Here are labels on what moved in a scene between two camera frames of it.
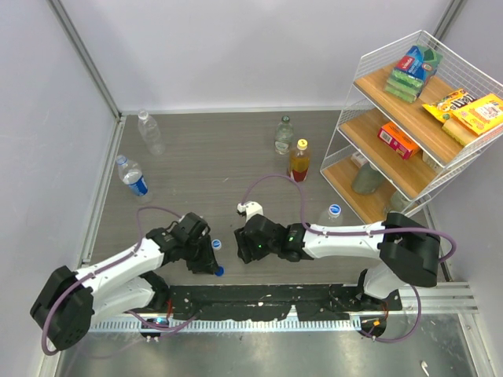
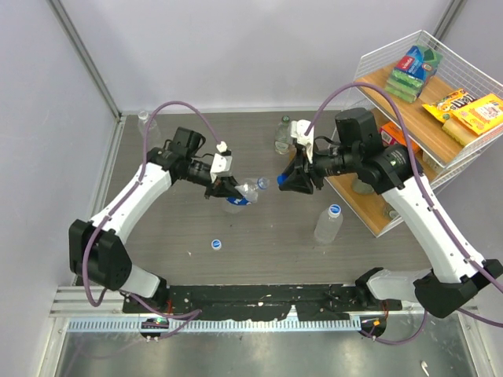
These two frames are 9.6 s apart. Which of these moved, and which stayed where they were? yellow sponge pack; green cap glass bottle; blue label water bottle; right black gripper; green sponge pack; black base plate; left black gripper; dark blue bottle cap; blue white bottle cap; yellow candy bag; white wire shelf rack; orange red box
Moved: blue label water bottle; dark blue bottle cap; right black gripper; left black gripper
Stayed: white wire shelf rack; green cap glass bottle; black base plate; green sponge pack; blue white bottle cap; orange red box; yellow candy bag; yellow sponge pack
